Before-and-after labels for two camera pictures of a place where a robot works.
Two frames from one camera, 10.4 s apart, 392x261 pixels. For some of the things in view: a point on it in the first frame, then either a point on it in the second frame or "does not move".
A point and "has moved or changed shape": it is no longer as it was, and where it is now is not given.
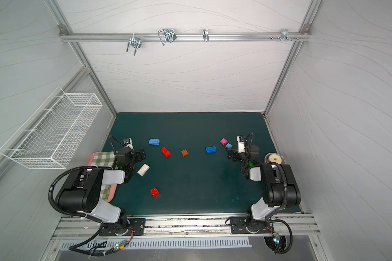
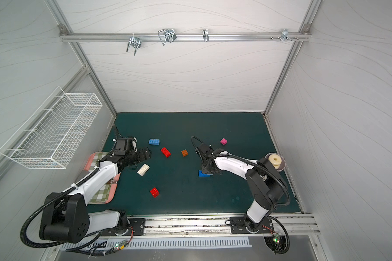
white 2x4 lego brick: (143, 169) does not move
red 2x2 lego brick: (154, 192) does not move
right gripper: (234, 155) → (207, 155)
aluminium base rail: (190, 228) does not move
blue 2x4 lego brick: (212, 149) has moved or changed shape
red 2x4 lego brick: (165, 151) does not move
